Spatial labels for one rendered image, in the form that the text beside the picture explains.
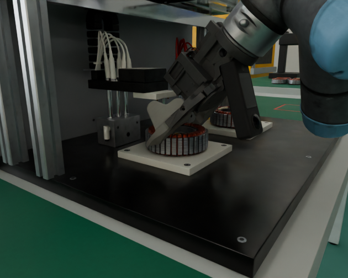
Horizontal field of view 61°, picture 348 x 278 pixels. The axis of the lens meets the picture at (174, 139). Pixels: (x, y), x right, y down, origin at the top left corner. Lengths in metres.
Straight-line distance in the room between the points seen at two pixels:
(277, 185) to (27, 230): 0.32
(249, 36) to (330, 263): 1.39
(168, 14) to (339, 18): 0.40
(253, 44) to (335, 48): 0.13
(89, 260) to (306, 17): 0.32
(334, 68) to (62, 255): 0.32
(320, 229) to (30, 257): 0.31
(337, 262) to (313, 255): 1.36
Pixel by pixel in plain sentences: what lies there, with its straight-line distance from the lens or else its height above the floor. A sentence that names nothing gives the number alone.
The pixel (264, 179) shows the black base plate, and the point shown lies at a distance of 0.45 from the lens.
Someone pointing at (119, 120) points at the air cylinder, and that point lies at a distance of 0.58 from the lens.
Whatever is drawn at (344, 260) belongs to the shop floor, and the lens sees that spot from 1.73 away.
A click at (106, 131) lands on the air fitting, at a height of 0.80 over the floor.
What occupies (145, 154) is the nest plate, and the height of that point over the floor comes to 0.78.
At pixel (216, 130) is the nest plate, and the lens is 0.68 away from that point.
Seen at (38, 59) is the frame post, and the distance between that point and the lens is 0.44.
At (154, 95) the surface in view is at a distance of 0.50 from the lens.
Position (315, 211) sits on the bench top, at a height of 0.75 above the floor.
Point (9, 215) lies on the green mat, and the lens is 0.43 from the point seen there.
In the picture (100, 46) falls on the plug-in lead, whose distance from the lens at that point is 0.61.
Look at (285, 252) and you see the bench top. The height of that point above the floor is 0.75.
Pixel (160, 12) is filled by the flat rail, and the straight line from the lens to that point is 0.63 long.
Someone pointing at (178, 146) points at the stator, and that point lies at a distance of 0.47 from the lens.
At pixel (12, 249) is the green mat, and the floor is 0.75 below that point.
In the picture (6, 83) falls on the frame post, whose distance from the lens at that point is 0.53.
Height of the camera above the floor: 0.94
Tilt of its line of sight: 16 degrees down
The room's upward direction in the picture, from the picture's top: straight up
